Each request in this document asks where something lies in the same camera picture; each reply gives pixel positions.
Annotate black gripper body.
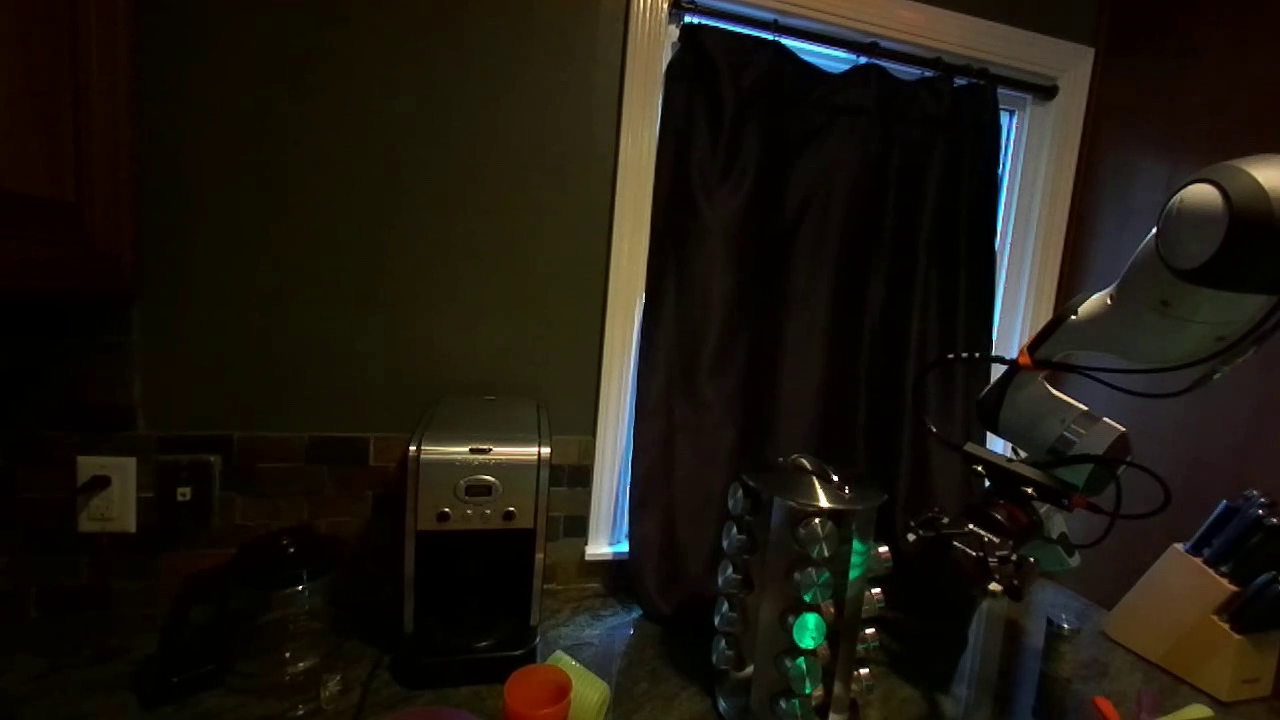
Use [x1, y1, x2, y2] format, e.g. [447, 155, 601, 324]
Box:
[905, 456, 1079, 595]

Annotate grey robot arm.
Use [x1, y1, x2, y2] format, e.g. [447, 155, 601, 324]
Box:
[901, 153, 1280, 595]

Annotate clear plastic bottle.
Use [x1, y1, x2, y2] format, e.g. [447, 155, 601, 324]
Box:
[947, 591, 1046, 720]

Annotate wooden knife block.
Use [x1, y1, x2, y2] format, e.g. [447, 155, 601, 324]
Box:
[1103, 546, 1280, 706]

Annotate orange plastic utensil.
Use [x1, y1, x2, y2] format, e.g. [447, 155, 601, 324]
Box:
[1090, 695, 1126, 720]

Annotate steel spice rack carousel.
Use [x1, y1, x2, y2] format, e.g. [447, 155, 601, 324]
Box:
[709, 456, 879, 720]

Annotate dark window curtain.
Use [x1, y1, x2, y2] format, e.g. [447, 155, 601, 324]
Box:
[631, 28, 1002, 620]

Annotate light green plastic cup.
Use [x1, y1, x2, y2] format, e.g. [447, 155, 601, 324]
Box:
[550, 647, 611, 720]

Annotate orange plastic cup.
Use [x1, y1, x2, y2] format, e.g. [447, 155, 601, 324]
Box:
[505, 666, 571, 720]

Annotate stainless steel coffee maker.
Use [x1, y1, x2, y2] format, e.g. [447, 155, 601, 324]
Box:
[391, 396, 551, 690]

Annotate clear glass jar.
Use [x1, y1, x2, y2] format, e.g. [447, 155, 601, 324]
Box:
[157, 531, 364, 720]

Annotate blue handled knives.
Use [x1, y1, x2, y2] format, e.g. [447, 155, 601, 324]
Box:
[1185, 489, 1280, 636]

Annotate white window frame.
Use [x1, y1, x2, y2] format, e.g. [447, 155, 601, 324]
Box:
[583, 0, 1097, 560]

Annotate dark wall switch plate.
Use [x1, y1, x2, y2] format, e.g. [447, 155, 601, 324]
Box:
[152, 456, 221, 542]

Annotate white wall outlet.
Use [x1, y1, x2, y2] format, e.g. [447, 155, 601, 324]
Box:
[75, 456, 142, 535]

